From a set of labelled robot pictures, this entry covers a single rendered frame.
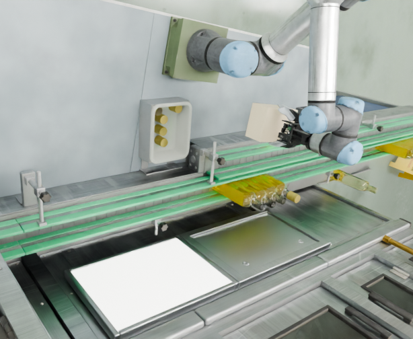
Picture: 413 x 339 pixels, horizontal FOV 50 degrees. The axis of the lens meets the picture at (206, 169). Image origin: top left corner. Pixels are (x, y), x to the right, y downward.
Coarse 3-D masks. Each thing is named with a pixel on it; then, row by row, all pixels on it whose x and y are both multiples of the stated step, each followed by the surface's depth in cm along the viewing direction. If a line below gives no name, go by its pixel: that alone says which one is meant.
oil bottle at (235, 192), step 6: (216, 186) 176; (222, 186) 173; (228, 186) 170; (234, 186) 169; (240, 186) 170; (222, 192) 174; (228, 192) 171; (234, 192) 168; (240, 192) 165; (246, 192) 165; (252, 192) 166; (234, 198) 169; (240, 198) 166; (246, 198) 163; (252, 198) 164; (240, 204) 166; (246, 204) 164
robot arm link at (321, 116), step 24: (312, 0) 114; (336, 0) 113; (312, 24) 116; (336, 24) 115; (312, 48) 117; (336, 48) 116; (312, 72) 118; (336, 72) 118; (312, 96) 119; (312, 120) 118; (336, 120) 121
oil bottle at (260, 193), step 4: (240, 180) 177; (244, 180) 177; (244, 184) 173; (248, 184) 174; (252, 184) 174; (252, 188) 170; (256, 188) 171; (260, 188) 171; (256, 192) 168; (260, 192) 168; (264, 192) 169; (256, 196) 167; (260, 196) 167; (260, 200) 168
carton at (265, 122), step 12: (252, 108) 153; (264, 108) 149; (276, 108) 150; (252, 120) 153; (264, 120) 149; (276, 120) 152; (288, 120) 156; (252, 132) 153; (264, 132) 151; (276, 132) 155
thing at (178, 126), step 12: (156, 108) 154; (168, 108) 166; (168, 120) 168; (180, 120) 168; (168, 132) 170; (180, 132) 170; (156, 144) 168; (168, 144) 172; (180, 144) 171; (156, 156) 165; (168, 156) 167; (180, 156) 169
